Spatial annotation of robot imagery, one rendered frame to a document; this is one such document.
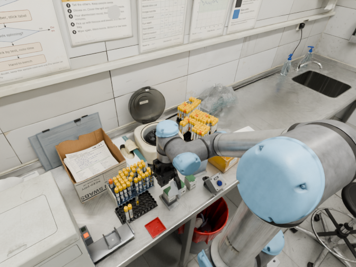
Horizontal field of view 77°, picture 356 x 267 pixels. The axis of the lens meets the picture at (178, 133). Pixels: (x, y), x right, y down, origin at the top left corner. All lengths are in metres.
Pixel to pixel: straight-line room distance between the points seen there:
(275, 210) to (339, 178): 0.10
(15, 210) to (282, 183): 0.74
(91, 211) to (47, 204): 0.34
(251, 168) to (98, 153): 0.99
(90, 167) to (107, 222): 0.28
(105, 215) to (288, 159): 0.90
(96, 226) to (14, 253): 0.38
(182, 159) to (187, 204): 0.47
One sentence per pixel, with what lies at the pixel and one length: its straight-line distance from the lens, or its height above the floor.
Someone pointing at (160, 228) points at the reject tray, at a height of 0.88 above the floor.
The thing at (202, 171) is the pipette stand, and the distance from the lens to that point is 1.21.
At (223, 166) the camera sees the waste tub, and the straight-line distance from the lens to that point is 1.20.
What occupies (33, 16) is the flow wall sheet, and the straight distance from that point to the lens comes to 1.04.
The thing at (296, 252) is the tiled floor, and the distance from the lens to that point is 2.19.
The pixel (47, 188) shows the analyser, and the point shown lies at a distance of 0.86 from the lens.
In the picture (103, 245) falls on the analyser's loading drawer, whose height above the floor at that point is 0.91.
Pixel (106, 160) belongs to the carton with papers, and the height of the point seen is 0.94.
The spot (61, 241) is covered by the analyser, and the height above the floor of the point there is 1.17.
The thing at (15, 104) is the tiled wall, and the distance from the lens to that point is 1.17.
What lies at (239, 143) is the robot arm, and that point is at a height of 1.41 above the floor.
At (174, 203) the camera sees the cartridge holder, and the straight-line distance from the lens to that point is 1.08.
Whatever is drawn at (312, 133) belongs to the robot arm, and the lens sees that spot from 0.39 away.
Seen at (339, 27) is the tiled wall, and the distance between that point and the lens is 2.96.
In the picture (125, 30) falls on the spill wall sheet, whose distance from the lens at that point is 1.18.
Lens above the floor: 1.81
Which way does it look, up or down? 41 degrees down
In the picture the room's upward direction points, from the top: 4 degrees clockwise
